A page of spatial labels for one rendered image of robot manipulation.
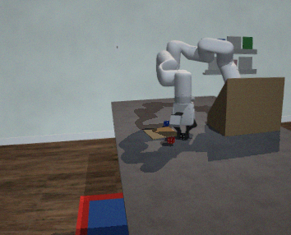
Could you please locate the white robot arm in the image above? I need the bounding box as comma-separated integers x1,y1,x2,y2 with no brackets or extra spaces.
156,38,242,127

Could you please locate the black die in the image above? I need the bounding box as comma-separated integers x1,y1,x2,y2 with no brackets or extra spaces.
180,133,185,140

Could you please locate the red die with white pips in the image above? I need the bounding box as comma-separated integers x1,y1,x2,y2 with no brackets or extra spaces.
168,136,174,144

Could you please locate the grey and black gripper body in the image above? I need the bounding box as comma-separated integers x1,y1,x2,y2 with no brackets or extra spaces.
172,102,195,126

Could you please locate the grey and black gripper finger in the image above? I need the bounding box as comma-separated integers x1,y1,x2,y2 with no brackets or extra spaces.
175,127,181,140
185,119,197,140

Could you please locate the tan flat mat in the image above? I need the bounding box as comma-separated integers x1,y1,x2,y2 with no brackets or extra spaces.
143,127,177,140

